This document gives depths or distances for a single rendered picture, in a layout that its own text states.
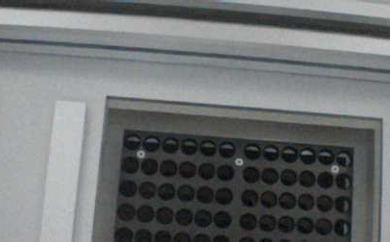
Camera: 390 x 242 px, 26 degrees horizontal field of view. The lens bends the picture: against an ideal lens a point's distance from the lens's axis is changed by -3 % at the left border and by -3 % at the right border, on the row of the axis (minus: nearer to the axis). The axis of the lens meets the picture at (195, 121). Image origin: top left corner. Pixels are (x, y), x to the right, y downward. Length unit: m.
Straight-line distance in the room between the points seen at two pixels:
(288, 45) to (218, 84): 0.06
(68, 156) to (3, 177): 0.05
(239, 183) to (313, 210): 0.06
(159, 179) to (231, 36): 0.13
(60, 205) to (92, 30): 0.12
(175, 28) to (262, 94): 0.08
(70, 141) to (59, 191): 0.04
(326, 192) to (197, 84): 0.13
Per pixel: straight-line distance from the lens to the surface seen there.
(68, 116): 0.59
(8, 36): 0.59
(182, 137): 0.64
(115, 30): 0.57
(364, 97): 0.62
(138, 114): 0.71
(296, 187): 0.64
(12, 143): 0.60
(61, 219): 0.57
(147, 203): 0.63
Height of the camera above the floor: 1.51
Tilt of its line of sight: 72 degrees down
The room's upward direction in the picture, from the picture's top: 7 degrees clockwise
